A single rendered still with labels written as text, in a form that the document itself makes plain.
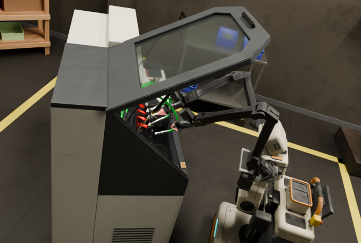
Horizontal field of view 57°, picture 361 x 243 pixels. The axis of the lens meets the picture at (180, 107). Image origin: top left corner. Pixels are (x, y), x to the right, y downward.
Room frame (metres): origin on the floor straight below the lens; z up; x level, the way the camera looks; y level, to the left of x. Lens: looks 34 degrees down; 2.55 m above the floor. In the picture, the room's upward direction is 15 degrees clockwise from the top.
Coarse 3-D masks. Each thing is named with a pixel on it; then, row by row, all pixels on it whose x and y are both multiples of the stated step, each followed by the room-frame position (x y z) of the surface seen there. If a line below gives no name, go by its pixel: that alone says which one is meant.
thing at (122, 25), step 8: (112, 8) 2.68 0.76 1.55; (120, 8) 2.73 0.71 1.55; (128, 8) 2.78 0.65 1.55; (112, 16) 2.51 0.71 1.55; (120, 16) 2.55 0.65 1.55; (128, 16) 2.59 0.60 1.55; (112, 24) 2.35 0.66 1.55; (120, 24) 2.39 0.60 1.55; (128, 24) 2.43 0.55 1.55; (136, 24) 2.47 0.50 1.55; (112, 32) 2.21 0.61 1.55; (120, 32) 2.25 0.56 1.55; (128, 32) 2.28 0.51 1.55; (136, 32) 2.32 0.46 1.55; (112, 40) 2.08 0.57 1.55; (120, 40) 2.11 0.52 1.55
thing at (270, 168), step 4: (264, 164) 1.58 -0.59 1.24; (268, 164) 1.60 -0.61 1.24; (260, 168) 1.57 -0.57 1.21; (264, 168) 1.57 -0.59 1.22; (268, 168) 1.57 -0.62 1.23; (272, 168) 1.59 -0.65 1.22; (260, 172) 1.57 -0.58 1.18; (264, 172) 1.56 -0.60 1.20; (268, 172) 1.56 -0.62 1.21; (272, 172) 1.56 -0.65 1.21; (264, 176) 1.56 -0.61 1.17; (268, 176) 1.54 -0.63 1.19; (272, 176) 1.53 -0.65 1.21; (264, 180) 1.54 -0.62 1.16
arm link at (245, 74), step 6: (234, 72) 2.09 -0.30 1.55; (240, 72) 2.09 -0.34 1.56; (246, 72) 2.11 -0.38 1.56; (240, 78) 2.07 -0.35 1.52; (246, 78) 2.10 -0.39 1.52; (246, 84) 2.09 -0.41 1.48; (246, 90) 2.08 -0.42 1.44; (252, 90) 2.09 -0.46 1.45; (246, 96) 2.08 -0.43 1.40; (252, 96) 2.07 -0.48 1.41; (252, 102) 2.05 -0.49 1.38; (258, 120) 1.98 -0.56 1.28; (264, 120) 2.00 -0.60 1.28; (258, 126) 1.96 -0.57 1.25
